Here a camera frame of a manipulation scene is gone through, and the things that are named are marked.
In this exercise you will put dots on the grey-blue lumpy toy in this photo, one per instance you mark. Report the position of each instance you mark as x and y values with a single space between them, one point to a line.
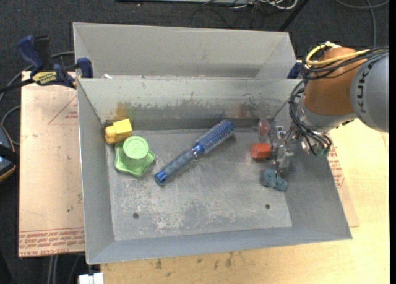
272 180

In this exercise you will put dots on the green cup with wavy base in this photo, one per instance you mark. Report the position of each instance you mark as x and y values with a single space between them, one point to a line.
134 153

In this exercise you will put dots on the yellow toy block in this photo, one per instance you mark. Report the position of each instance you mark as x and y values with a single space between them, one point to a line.
117 131

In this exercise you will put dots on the clear and red small object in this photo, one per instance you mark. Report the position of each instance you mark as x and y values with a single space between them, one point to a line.
264 128

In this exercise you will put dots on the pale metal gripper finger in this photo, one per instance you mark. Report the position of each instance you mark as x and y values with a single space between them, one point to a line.
288 163
276 157

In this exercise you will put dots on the blue round hairbrush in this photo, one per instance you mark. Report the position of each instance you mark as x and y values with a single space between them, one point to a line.
198 149

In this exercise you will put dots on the grey metal bin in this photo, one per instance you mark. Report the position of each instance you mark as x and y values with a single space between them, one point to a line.
201 208

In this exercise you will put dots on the red block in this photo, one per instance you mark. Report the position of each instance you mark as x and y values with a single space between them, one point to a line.
260 151

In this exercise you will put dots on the brown cardboard board, red print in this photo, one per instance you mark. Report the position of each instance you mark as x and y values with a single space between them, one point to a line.
46 153

